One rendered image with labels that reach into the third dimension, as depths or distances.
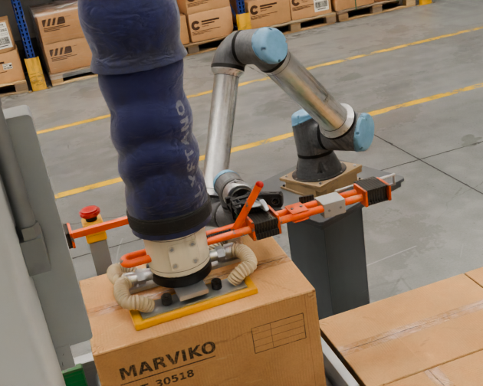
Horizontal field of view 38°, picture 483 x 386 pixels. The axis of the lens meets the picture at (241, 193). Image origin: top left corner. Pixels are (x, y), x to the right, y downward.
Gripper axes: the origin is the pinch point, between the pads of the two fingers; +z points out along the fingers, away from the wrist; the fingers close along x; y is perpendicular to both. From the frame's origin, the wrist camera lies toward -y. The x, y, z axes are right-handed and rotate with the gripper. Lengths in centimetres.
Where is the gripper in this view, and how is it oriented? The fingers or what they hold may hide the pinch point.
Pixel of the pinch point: (269, 220)
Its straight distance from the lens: 199.0
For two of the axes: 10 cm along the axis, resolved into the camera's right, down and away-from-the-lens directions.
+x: -1.3, -9.1, -3.9
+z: 3.1, 3.4, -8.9
